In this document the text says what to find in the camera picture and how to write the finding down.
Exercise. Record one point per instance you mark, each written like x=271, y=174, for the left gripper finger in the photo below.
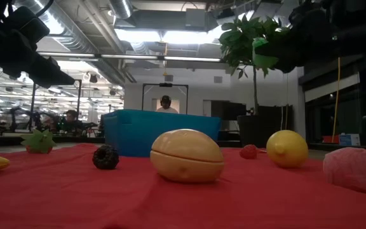
x=51, y=71
x=43, y=85

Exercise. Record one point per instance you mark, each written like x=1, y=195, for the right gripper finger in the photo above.
x=281, y=47
x=289, y=65

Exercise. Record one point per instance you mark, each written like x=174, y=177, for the toy strawberry with green leaves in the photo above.
x=38, y=141

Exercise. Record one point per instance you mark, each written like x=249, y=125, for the yellow toy lemon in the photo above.
x=287, y=149

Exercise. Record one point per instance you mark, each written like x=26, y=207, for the red toy raspberry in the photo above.
x=248, y=152

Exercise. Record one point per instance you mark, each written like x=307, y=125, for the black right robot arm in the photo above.
x=361, y=38

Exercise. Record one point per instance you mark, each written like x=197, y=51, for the blue plastic tupperware container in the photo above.
x=129, y=133

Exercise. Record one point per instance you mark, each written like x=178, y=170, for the green artificial plant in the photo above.
x=237, y=41

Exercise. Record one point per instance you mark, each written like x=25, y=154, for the long ceiling light strip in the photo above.
x=122, y=56

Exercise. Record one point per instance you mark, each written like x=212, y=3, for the dark cabinet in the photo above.
x=230, y=111

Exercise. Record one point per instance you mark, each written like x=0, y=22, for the black plant pot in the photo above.
x=253, y=130

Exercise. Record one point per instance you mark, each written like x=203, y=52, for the red bin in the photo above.
x=330, y=140

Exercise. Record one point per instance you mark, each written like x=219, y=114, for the dark toy blackberry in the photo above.
x=105, y=157

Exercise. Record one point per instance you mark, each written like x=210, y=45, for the blue and white box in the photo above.
x=349, y=140

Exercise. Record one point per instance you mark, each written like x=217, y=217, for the black doorway shaped stand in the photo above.
x=165, y=85

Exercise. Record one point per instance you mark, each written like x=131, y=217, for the red cloth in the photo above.
x=75, y=197

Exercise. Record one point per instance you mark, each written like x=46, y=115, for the person with headphones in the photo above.
x=166, y=101

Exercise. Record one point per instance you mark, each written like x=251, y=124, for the pink toy peach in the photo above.
x=351, y=170

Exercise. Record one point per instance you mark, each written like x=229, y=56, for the tan toy potato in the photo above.
x=186, y=156

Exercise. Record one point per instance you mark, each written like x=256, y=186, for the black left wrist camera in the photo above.
x=30, y=25

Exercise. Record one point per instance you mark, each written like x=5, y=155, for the black rig frame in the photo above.
x=78, y=95

